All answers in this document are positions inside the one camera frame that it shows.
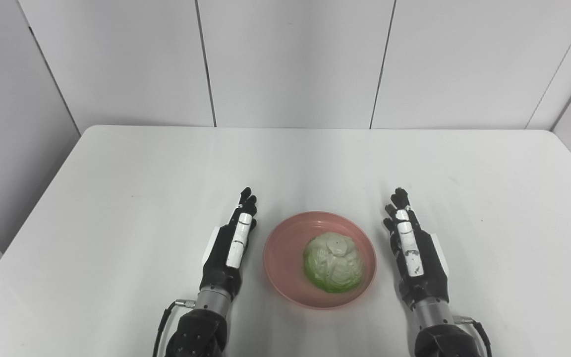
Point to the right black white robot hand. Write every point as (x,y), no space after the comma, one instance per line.
(424,267)

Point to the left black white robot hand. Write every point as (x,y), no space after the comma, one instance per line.
(221,263)

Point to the pink round plate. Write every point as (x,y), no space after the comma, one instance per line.
(285,258)

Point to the green white cabbage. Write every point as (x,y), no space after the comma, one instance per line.
(334,263)

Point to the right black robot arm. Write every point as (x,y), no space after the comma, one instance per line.
(444,337)

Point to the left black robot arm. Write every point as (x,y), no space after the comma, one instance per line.
(199,332)

